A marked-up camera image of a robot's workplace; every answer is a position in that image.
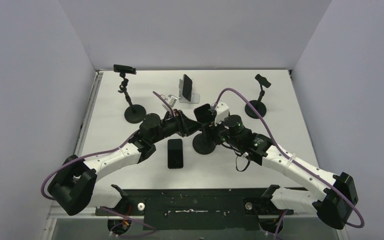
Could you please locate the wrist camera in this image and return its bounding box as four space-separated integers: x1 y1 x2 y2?
161 94 178 111
214 101 230 126

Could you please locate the black tall phone stand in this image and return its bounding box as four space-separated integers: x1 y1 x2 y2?
118 73 147 124

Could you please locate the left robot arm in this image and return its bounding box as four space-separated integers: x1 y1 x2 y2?
45 110 202 216

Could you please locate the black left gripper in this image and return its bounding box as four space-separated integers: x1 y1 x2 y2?
151 109 203 144

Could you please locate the purple phone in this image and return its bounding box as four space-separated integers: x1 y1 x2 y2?
193 103 217 124

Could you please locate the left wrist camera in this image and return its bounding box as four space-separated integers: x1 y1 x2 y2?
161 94 178 111

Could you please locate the black phone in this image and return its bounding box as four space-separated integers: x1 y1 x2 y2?
113 64 137 75
167 139 184 169

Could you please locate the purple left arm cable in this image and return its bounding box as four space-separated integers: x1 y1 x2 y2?
40 91 176 201

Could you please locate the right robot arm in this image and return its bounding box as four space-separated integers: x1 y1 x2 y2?
201 114 361 230

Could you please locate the silver phone on white stand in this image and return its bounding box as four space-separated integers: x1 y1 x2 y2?
181 74 193 102

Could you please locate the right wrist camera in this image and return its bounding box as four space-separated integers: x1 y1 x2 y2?
214 101 230 126

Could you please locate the aluminium side rail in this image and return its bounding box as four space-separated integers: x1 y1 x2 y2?
40 70 103 240

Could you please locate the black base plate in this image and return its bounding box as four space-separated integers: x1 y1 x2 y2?
112 187 282 231

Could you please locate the black phone on tall stand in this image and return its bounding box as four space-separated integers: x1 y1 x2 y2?
113 64 137 75

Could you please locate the white folding phone stand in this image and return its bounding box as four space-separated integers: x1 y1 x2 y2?
178 77 200 104

